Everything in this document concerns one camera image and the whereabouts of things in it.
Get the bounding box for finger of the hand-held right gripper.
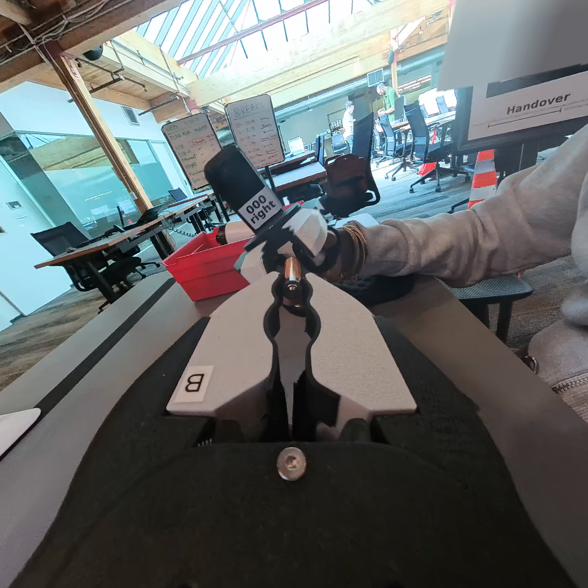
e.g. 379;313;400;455
234;254;268;284
286;208;329;259

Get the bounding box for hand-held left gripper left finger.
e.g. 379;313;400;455
166;272;283;432

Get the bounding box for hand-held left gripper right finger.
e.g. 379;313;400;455
304;272;418;435

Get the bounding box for copper black battery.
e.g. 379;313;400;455
282;257;305;307

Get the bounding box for red plastic bin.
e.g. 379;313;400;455
162;225;259;302

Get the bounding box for person's right forearm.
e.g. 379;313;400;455
363;133;588;288

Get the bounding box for person's right hand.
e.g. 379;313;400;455
316;225;352;282

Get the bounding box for white bottle black cap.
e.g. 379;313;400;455
216;220;252;245

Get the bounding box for handwritten whiteboard on stand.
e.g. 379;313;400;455
161;119;223;221
224;94;286;198

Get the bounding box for brown chair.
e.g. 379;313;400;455
324;154;380;217

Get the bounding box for black office chair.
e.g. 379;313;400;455
31;222;159;314
404;106;471;193

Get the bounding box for black perforated armrest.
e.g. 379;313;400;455
335;273;534;344

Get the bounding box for orange traffic cone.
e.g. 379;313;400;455
468;149;498;210

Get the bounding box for person's grey hooded jacket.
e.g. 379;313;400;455
528;276;588;406

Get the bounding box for white rounded board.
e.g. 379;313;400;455
0;408;42;456

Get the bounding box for framed marker sign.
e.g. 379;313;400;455
455;64;588;153

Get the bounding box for gold bracelets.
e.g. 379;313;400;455
339;221;369;283

